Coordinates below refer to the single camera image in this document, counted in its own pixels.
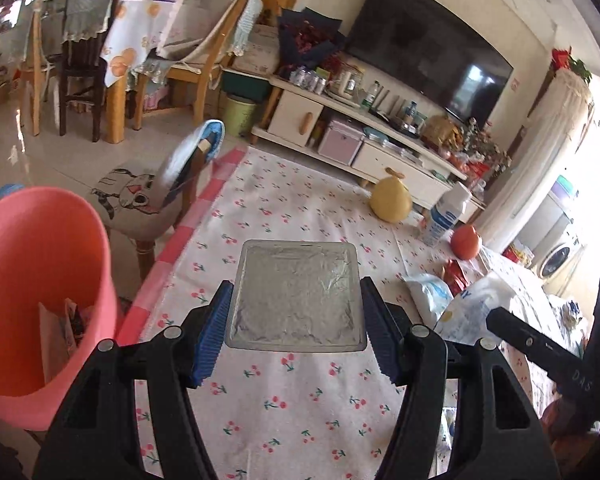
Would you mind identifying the pink plastic bucket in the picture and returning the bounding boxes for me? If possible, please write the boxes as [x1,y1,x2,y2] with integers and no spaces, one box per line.
[0,186,118,431]

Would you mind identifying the red apple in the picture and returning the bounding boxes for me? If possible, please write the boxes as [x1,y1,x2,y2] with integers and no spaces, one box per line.
[450,225,483,261]

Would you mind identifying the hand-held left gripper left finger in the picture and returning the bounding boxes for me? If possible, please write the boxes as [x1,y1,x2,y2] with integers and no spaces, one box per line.
[32,280,236,480]

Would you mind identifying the green waste bin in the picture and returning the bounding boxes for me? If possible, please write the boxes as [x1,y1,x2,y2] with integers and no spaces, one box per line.
[223,95,258,137]

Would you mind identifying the cluster of small jars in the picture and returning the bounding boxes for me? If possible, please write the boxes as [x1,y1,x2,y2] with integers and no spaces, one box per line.
[289,67,331,95]

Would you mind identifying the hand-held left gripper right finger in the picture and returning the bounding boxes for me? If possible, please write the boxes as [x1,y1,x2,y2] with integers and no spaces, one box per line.
[360,277,561,480]

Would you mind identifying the golden gift basket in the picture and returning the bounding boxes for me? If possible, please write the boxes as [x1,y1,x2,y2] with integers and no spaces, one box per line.
[422,114,461,148]

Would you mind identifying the dried flower arrangement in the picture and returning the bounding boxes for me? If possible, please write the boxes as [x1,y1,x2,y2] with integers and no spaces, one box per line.
[457,117,513,176]

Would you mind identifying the green label water bottle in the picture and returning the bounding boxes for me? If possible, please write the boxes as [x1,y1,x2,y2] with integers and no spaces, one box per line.
[362,80,383,111]

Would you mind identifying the white cardboard box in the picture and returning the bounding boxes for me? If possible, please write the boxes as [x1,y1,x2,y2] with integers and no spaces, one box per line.
[232,25,281,76]

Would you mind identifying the yellow pomelo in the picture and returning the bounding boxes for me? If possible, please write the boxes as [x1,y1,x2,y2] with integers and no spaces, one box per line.
[369,170,414,225]

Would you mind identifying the crumpled white plastic bag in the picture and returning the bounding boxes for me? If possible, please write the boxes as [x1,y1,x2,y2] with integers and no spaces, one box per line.
[434,269,523,347]

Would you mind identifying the light blue knitted cloth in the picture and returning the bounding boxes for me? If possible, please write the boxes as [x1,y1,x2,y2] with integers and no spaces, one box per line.
[227,0,264,57]

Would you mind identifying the dark blue wrapped bouquet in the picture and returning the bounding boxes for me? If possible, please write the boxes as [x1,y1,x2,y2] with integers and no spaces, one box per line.
[278,7,346,73]

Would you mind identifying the small silver foil packet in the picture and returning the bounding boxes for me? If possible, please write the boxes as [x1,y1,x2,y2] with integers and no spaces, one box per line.
[225,239,369,352]

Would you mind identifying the cat print cushioned stool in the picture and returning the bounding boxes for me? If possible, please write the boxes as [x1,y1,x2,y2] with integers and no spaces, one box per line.
[91,160,201,281]

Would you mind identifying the white washing machine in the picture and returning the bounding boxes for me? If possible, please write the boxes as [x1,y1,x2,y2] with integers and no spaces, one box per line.
[535,195,586,291]

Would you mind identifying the wooden dining table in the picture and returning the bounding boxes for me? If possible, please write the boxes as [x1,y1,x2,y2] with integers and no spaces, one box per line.
[105,75,131,143]

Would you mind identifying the person's right hand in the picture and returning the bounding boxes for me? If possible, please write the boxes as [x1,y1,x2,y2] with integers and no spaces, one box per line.
[540,395,600,466]

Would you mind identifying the white covered floor air conditioner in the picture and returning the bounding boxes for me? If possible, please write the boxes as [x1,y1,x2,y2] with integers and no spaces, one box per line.
[477,67,595,261]

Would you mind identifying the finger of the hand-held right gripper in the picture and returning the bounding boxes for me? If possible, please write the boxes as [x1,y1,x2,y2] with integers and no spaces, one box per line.
[486,307,595,398]

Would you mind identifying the pink storage box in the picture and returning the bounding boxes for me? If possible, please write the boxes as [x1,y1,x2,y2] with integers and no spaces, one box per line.
[317,120,365,166]

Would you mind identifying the red foil snack wrapper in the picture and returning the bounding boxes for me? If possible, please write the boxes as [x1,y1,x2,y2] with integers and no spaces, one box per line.
[441,259,470,297]

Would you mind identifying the white television cabinet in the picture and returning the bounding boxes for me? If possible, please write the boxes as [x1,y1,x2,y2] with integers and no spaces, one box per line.
[250,75,486,211]

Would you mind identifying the grey knitted cloth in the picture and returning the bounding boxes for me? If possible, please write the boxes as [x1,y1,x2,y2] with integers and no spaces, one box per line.
[62,0,128,43]

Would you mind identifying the cherry print tablecloth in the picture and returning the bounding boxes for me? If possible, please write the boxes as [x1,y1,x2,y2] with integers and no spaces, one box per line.
[117,146,596,480]

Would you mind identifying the white plastic bottle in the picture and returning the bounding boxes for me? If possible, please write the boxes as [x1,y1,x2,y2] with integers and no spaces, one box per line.
[422,181,473,248]

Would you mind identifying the black flat television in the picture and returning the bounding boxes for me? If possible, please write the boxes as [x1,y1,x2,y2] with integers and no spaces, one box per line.
[344,0,515,126]

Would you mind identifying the dark green box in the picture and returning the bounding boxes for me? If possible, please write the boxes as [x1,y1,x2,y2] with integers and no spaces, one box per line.
[221,70,273,101]

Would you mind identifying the light wooden chair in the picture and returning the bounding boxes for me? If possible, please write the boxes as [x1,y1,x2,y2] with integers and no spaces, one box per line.
[130,0,253,133]
[17,2,48,137]

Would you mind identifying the white lace dust cover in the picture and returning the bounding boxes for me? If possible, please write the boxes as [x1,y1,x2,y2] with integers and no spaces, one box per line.
[157,0,251,61]

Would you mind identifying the orange print tablecloth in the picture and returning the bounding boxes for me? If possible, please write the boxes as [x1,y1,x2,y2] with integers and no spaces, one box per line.
[100,0,178,88]

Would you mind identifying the glass electric kettle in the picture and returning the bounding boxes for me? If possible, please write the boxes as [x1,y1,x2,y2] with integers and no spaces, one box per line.
[330,62,363,98]

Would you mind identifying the red artificial flowers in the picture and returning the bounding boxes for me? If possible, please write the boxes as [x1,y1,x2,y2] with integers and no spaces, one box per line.
[551,47,592,86]

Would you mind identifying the dark wooden chair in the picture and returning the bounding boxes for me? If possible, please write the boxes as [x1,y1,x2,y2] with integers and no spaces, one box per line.
[57,35,106,143]

